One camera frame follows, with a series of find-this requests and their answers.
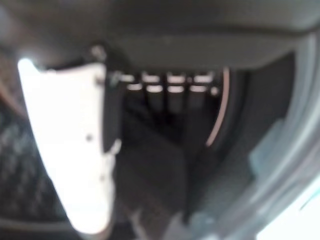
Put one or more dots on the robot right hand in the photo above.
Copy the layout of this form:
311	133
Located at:
150	37

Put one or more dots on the black garment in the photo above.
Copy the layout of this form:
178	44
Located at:
155	162

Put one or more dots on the grey front-load washing machine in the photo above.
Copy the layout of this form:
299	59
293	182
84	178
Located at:
287	150

